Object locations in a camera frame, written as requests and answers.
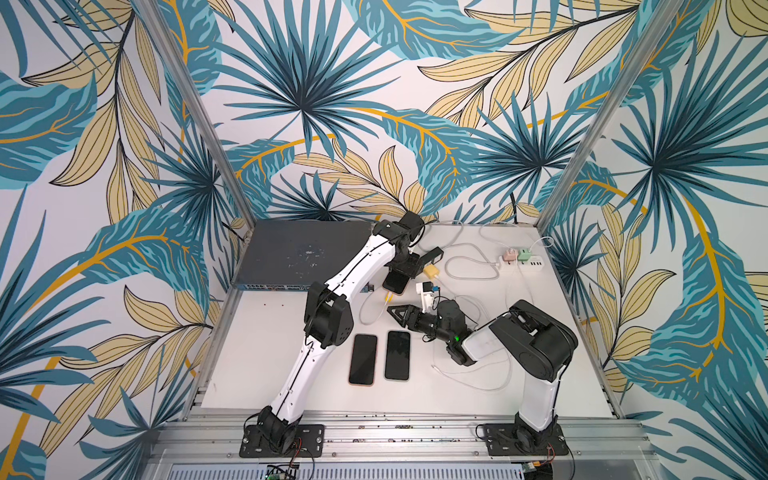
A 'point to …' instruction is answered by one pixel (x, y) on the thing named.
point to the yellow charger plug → (431, 271)
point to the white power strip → (533, 266)
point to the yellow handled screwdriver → (389, 298)
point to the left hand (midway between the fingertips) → (403, 269)
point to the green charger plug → (524, 255)
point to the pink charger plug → (510, 255)
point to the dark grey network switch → (294, 255)
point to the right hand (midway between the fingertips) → (375, 327)
